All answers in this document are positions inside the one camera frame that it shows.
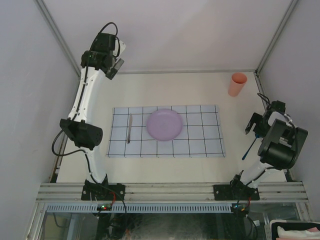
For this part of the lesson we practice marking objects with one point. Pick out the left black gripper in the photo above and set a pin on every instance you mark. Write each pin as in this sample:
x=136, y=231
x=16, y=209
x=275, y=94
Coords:
x=114, y=70

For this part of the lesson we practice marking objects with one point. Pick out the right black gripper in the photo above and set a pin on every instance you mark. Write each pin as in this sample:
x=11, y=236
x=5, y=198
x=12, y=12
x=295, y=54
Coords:
x=256, y=118

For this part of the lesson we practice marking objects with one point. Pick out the blue metallic spoon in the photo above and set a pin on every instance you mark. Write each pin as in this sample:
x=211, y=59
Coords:
x=249, y=148

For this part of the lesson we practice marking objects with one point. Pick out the pink plastic cup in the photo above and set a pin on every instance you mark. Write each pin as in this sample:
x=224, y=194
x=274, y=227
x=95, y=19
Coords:
x=237, y=82

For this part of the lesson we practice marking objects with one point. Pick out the silver table knife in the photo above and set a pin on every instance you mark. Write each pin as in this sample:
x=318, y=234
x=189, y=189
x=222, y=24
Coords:
x=130, y=122

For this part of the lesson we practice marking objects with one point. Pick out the blue checkered cloth placemat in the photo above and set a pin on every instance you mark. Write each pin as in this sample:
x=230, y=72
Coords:
x=201, y=135

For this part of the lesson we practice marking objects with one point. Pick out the purple plastic plate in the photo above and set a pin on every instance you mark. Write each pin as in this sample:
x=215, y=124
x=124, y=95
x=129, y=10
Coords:
x=164, y=125

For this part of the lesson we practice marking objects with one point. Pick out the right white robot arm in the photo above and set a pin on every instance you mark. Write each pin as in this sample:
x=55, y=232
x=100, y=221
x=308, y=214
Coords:
x=282, y=142

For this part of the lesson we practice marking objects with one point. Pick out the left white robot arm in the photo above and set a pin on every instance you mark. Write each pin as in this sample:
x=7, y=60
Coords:
x=79, y=126

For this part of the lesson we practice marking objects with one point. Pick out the grey bin with cloths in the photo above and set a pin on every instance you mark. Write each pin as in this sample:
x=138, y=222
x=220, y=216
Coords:
x=292, y=230

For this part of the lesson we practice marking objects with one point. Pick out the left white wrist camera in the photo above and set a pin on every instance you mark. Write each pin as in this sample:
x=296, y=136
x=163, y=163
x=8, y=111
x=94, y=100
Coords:
x=120, y=46

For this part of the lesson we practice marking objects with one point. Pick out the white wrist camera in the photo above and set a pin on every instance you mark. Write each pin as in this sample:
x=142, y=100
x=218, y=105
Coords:
x=276, y=116
x=120, y=46

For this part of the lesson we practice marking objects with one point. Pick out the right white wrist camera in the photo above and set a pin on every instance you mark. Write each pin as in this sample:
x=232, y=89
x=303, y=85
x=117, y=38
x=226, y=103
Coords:
x=276, y=116

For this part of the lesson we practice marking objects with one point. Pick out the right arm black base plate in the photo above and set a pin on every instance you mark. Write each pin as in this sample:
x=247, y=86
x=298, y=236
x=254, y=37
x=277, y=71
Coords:
x=226, y=192

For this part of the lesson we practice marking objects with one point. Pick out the aluminium front frame rail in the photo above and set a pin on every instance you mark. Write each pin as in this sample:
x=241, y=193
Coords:
x=269, y=192

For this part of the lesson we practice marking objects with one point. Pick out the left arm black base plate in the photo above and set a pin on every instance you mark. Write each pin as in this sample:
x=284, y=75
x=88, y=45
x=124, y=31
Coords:
x=92, y=191

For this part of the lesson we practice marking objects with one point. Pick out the blue slotted cable duct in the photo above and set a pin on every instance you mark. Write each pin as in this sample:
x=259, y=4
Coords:
x=139, y=208

